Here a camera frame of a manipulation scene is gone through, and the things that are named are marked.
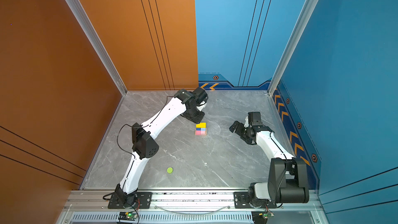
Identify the yellow rectangular block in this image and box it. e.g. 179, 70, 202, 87
196, 122, 206, 129

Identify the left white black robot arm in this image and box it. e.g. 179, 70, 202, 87
111, 87, 208, 208

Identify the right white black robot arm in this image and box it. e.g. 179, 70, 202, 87
229, 121, 310, 208

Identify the right green circuit board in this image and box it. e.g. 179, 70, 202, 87
251, 212, 275, 224

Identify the green circuit board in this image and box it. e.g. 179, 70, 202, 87
117, 212, 139, 223
251, 212, 275, 224

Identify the left green circuit board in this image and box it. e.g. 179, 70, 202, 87
117, 212, 139, 223

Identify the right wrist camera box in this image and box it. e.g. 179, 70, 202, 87
248, 112, 263, 127

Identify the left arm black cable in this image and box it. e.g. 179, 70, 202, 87
116, 94, 178, 159

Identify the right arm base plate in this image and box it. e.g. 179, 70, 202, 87
233, 191, 277, 209

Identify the clear cable on rail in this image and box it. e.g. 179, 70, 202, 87
153, 204, 232, 216

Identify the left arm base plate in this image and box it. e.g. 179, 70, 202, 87
107, 192, 152, 209

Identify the aluminium front rail frame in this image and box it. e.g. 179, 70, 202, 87
56, 188, 328, 224

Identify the right aluminium corner post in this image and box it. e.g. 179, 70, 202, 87
267, 0, 319, 96

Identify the aluminium corner post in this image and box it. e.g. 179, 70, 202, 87
267, 0, 319, 96
65, 0, 127, 96

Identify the left aluminium corner post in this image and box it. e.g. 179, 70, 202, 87
65, 0, 127, 96

